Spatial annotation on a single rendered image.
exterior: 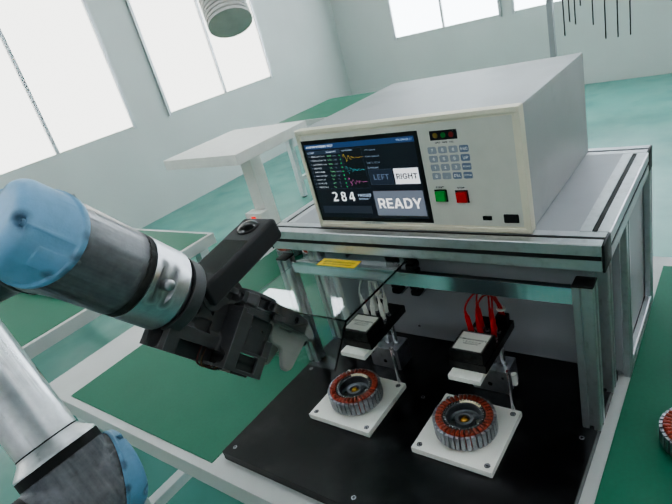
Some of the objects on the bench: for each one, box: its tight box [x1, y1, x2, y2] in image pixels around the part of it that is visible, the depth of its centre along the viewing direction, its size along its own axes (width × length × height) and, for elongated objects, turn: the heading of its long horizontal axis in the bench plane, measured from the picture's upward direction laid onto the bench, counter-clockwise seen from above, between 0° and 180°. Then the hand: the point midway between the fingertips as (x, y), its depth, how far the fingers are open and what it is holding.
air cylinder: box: [473, 354, 519, 395], centre depth 104 cm, size 5×8×6 cm
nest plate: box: [411, 393, 522, 478], centre depth 95 cm, size 15×15×1 cm
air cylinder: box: [371, 335, 412, 370], centre depth 119 cm, size 5×8×6 cm
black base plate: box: [222, 330, 618, 504], centre depth 104 cm, size 47×64×2 cm
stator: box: [432, 394, 498, 451], centre depth 94 cm, size 11×11×4 cm
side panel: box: [617, 168, 653, 377], centre depth 104 cm, size 28×3×32 cm, turn 173°
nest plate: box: [309, 370, 406, 438], centre depth 110 cm, size 15×15×1 cm
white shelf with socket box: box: [163, 121, 307, 224], centre depth 189 cm, size 35×37×46 cm
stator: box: [328, 369, 383, 416], centre depth 109 cm, size 11×11×4 cm
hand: (305, 330), depth 63 cm, fingers closed
